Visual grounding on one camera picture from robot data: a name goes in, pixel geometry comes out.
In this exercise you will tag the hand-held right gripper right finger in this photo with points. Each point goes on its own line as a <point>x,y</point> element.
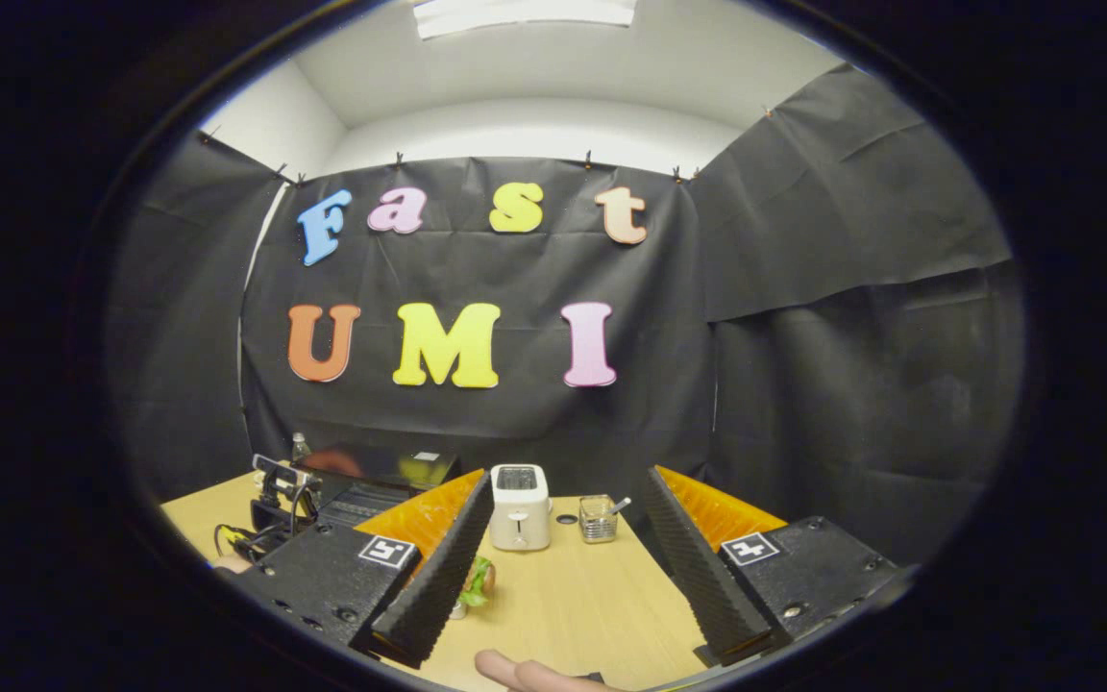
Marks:
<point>698,577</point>

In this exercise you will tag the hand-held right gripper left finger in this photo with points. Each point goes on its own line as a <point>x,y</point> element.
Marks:
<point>448,577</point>

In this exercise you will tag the sandwich with lettuce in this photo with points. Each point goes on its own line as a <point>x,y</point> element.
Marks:
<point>479,581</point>

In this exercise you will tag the black electric oven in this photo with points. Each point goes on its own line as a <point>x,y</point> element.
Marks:
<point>371,481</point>

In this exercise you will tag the clear plastic water bottle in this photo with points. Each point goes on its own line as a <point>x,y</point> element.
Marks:
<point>301,450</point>

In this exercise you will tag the white toaster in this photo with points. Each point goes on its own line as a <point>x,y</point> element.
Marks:
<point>520,519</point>

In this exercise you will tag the small clear glass jar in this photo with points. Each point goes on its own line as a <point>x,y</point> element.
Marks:
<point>597,524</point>

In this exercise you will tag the black backdrop cloth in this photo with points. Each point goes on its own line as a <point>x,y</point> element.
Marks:
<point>505,279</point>

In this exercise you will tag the large ceiling light panel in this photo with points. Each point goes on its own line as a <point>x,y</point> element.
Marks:
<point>525,14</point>

